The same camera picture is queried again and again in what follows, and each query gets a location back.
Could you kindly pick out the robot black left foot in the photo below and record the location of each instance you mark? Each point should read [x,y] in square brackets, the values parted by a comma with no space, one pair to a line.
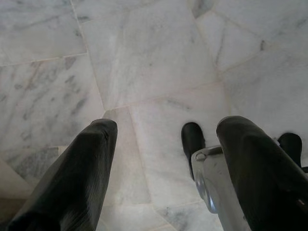
[192,137]

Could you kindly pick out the robot silver left leg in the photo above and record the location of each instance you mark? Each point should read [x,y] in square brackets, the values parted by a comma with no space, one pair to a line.
[207,173]

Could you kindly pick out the robot black foot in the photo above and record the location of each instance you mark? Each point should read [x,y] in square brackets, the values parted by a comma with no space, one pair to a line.
[291,144]
[192,137]

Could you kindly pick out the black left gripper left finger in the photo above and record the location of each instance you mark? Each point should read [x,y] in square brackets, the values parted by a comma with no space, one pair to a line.
[72,180]

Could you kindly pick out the robot black right foot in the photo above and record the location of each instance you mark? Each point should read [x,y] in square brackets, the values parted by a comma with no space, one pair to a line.
[291,144]

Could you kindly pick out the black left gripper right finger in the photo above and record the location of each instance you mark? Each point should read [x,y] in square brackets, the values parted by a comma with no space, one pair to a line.
[264,180]

